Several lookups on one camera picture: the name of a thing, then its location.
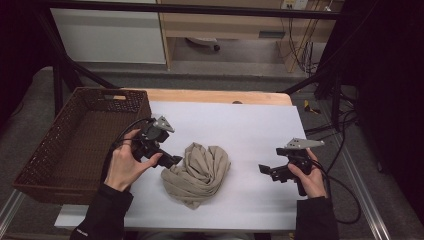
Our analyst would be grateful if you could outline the light wooden desk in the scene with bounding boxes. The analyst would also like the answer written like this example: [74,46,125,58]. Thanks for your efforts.
[155,0,345,73]

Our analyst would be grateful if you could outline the person's left hand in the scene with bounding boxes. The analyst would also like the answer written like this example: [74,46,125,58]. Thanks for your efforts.
[103,128,164,193]

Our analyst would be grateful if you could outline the hand-held gripper black cable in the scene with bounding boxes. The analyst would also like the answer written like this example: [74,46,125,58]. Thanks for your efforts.
[311,158,363,225]
[99,116,155,184]

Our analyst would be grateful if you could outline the black metal stand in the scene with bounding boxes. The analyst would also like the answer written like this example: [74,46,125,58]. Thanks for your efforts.
[32,9,119,116]
[281,65,345,132]

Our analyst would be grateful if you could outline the brown wicker basket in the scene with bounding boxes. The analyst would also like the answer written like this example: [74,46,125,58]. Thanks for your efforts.
[11,86,153,206]

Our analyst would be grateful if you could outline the yellow and black tool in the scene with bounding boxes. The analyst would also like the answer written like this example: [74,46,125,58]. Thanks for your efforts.
[303,99,322,115]

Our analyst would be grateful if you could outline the person's right hand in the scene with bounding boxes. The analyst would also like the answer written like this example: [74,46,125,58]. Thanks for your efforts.
[287,148,328,200]

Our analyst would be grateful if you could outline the left hand-held gripper black cable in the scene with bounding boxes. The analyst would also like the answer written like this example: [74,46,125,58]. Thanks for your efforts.
[99,116,155,184]

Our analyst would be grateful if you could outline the black floor cables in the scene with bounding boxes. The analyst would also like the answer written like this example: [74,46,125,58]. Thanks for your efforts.
[304,87,360,174]

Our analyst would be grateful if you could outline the black curtain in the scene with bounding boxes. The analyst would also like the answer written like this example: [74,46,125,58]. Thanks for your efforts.
[315,0,424,228]
[0,0,62,125]

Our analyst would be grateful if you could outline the white cabinet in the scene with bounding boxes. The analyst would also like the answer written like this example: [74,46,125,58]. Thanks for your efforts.
[50,7,167,65]

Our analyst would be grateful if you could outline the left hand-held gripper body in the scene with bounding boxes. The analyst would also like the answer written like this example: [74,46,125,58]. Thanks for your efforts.
[131,115,176,162]

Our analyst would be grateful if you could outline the beige cloth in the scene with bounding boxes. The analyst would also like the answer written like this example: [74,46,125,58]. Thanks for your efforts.
[160,142,232,211]

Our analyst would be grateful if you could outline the bundle of hanging cables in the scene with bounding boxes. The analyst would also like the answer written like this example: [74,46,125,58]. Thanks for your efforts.
[287,15,322,76]

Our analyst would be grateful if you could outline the white wall socket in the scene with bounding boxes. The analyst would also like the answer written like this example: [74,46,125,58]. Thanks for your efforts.
[281,0,310,11]

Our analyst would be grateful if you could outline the aluminium rail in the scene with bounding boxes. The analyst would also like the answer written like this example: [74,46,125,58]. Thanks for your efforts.
[0,189,26,232]
[333,132,392,240]

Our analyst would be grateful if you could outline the right hand-held gripper black cable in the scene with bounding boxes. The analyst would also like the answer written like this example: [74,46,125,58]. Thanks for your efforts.
[311,158,363,225]

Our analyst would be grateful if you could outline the office chair base with caster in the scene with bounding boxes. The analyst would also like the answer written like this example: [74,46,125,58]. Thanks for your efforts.
[185,36,221,52]

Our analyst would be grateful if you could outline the black metal frame bar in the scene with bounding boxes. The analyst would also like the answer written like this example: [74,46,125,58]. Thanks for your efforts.
[36,1,342,21]

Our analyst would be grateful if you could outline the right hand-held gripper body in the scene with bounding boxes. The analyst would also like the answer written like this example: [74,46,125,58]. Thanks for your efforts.
[270,137,326,197]

